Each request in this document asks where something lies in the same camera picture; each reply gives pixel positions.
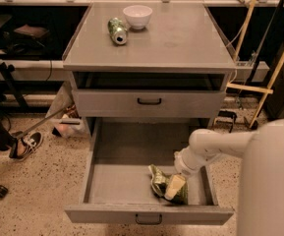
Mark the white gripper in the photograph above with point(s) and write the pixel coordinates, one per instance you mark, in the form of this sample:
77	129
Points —
182	166

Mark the green jalapeno chip bag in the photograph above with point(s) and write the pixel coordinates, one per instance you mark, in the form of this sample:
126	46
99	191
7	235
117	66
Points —
159	181

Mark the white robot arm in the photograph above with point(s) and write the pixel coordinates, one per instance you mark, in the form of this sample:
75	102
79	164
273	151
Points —
261	188

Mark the open grey drawer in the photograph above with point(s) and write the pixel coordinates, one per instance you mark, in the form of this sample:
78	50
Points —
117	188

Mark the closed grey drawer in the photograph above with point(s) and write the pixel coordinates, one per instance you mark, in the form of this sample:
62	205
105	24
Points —
147	103

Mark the clear plastic bag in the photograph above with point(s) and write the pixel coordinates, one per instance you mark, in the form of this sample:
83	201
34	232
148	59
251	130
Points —
64	115

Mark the grey drawer cabinet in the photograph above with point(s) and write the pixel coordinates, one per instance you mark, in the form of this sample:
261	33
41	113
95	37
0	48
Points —
179	49

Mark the black and white sneaker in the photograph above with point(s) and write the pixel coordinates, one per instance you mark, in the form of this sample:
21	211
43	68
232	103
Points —
24	147

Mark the green soda can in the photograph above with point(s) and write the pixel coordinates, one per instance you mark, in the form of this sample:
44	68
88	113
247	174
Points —
117	31

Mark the white ceramic bowl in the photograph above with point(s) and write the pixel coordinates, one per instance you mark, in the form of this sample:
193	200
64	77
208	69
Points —
137	16

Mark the wooden easel frame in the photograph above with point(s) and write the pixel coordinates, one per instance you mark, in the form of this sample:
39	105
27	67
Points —
263	31

